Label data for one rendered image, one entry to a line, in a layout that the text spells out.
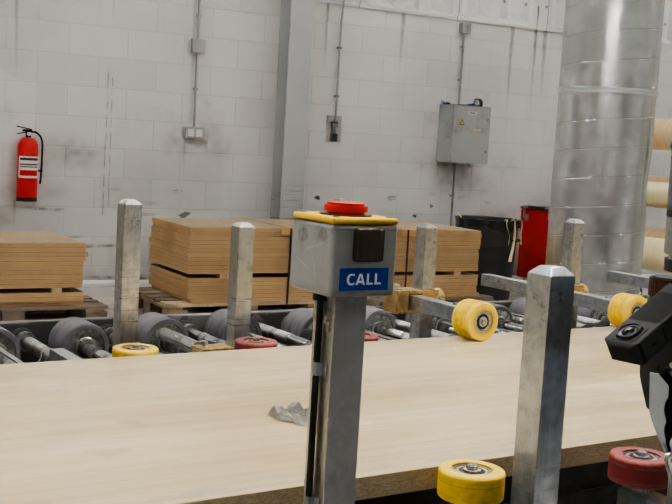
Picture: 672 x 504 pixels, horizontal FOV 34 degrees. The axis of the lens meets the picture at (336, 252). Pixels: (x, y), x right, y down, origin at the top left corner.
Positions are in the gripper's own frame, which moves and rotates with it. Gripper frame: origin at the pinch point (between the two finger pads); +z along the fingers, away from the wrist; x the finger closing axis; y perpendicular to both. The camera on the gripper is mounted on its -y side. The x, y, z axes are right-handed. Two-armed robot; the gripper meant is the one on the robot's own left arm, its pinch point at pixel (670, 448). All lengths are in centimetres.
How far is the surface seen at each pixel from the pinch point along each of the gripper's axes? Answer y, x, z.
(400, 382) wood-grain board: 13, 66, 9
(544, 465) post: -12.1, 5.9, 2.0
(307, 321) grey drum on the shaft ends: 48, 152, 16
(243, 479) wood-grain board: -33.9, 30.9, 8.1
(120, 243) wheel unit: -15, 116, -9
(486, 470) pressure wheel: -6.0, 21.8, 8.0
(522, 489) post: -13.3, 7.7, 4.9
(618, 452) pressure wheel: 15.2, 20.5, 8.0
